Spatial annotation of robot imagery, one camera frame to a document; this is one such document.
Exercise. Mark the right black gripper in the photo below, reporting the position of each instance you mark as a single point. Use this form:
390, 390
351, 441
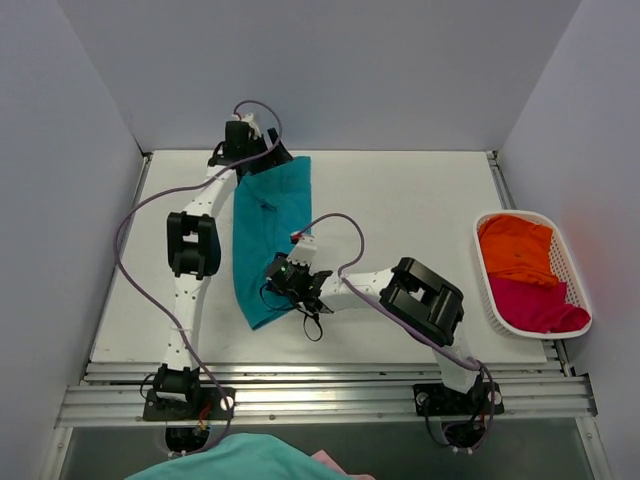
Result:
279, 279

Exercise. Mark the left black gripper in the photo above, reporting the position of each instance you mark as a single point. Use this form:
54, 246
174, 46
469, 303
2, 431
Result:
267, 153

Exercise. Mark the teal t-shirt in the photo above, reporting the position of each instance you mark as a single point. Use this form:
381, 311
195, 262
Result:
267, 208

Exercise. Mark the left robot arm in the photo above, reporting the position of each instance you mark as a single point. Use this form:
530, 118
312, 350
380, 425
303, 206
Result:
194, 250

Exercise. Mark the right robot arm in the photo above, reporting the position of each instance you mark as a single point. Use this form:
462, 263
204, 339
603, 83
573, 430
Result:
428, 307

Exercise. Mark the pink cloth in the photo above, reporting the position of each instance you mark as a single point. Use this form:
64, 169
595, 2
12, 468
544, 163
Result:
325, 459

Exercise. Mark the light green cloth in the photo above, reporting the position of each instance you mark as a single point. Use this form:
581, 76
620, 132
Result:
243, 456

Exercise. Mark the orange t-shirt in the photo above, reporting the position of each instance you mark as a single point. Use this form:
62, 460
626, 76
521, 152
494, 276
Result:
517, 249

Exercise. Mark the magenta t-shirt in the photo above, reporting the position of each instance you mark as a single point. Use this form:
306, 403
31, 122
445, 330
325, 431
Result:
535, 308

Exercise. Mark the white plastic basket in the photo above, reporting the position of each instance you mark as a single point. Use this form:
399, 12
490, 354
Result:
562, 266

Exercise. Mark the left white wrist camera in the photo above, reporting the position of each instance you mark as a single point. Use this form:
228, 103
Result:
251, 120

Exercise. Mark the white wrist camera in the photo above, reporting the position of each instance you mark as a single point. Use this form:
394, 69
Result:
304, 249
251, 120

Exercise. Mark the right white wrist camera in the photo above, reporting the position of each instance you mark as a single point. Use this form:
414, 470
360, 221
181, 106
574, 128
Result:
304, 249

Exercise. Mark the aluminium rail frame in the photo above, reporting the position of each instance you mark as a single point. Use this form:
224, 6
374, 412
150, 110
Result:
287, 395

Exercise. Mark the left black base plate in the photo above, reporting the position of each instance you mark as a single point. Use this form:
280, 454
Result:
210, 405

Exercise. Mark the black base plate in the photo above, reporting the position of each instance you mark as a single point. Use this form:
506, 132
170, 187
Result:
210, 405
436, 400

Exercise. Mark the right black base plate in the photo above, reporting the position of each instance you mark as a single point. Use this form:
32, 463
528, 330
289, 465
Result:
436, 400

